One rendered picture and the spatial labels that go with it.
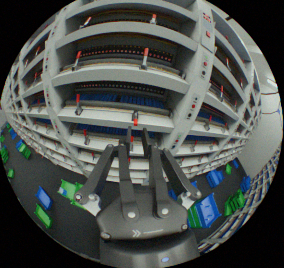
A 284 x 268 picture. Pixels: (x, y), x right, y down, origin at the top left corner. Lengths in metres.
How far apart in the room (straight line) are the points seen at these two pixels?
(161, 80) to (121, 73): 0.13
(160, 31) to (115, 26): 0.15
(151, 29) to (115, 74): 0.21
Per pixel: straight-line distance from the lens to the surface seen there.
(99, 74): 0.31
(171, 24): 0.65
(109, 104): 0.38
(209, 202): 1.02
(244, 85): 1.02
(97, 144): 0.50
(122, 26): 0.35
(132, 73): 0.28
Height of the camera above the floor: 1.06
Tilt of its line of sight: 34 degrees down
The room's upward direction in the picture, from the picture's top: 11 degrees clockwise
